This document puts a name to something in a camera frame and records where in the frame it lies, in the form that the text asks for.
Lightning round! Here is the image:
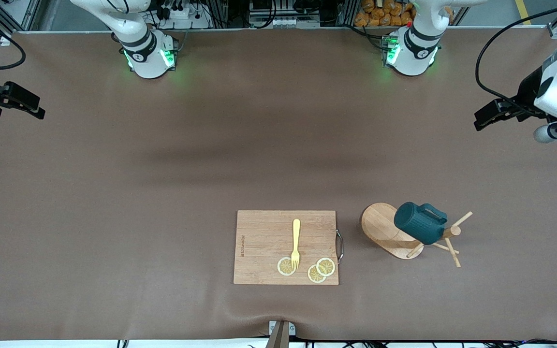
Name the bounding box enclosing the dark green mug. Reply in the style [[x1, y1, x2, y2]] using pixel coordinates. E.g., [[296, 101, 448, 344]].
[[394, 202, 448, 245]]

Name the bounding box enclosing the wooden mug tree rack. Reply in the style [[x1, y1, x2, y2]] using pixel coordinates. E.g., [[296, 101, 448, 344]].
[[361, 203, 473, 268]]

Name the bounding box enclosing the pile of orange bags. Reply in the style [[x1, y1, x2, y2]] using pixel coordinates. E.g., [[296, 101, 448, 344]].
[[354, 0, 414, 27]]

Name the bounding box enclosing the white power strip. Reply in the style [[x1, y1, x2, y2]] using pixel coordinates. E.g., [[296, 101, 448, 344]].
[[155, 4, 211, 29]]

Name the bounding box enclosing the yellow plastic fork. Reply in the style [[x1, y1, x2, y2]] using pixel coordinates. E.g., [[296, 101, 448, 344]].
[[291, 218, 302, 270]]

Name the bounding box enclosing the wooden cutting board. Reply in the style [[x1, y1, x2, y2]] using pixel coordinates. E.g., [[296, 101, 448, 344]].
[[234, 210, 345, 286]]

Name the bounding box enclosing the grey metal table bracket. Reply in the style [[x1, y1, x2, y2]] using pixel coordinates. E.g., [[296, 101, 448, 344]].
[[265, 320, 296, 348]]

